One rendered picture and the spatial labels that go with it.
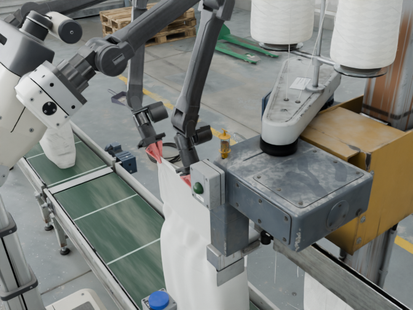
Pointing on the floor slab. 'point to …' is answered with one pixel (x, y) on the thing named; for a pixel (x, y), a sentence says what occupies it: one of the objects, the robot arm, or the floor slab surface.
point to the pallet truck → (241, 45)
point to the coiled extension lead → (167, 157)
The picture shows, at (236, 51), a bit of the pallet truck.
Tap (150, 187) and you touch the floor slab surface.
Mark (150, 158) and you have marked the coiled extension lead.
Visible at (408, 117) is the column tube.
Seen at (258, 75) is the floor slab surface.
